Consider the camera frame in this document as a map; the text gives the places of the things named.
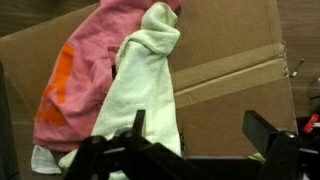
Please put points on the brown cardboard box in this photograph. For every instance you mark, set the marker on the brown cardboard box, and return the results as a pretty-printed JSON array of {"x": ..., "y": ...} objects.
[{"x": 229, "y": 58}]

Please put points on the pink shirt with orange print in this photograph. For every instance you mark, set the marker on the pink shirt with orange print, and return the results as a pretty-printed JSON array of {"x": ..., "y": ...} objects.
[{"x": 82, "y": 74}]

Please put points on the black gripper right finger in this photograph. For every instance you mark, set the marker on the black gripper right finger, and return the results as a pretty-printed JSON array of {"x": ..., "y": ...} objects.
[{"x": 258, "y": 131}]

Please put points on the light green towel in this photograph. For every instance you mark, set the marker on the light green towel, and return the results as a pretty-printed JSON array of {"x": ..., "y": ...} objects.
[{"x": 141, "y": 81}]

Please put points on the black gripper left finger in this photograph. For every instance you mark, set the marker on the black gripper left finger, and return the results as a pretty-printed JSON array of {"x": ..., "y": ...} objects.
[{"x": 139, "y": 122}]

